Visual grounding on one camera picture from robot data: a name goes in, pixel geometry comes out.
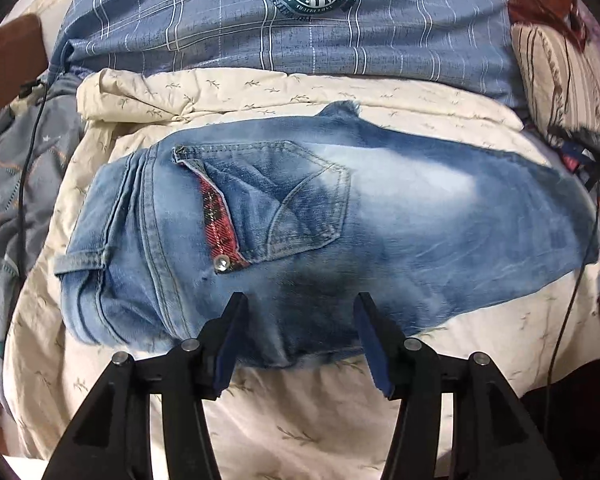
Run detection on cream leaf-print quilt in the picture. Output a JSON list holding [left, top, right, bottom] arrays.
[[2, 67, 600, 480]]

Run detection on blue denim pants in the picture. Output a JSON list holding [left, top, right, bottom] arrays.
[[55, 101, 600, 370]]

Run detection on blue plaid shirt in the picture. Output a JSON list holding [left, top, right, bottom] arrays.
[[47, 0, 531, 111]]

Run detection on brown wooden headboard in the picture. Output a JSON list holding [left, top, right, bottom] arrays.
[[0, 14, 48, 121]]

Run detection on person's dark clothing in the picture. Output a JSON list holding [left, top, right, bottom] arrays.
[[522, 355, 600, 480]]

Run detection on grey patterned cloth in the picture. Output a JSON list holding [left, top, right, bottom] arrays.
[[0, 72, 88, 411]]

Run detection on black strap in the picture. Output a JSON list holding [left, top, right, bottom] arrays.
[[547, 125, 600, 183]]

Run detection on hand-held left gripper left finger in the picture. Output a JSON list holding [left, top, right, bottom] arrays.
[[41, 291, 251, 480]]

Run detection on reddish brown cloth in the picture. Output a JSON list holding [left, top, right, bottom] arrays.
[[507, 0, 588, 51]]

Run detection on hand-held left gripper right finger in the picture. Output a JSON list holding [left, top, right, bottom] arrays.
[[352, 291, 563, 480]]

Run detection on black cable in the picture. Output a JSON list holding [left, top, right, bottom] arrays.
[[5, 80, 48, 266], [542, 175, 600, 441]]

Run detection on striped pillow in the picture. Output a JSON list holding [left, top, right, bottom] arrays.
[[510, 20, 600, 148]]

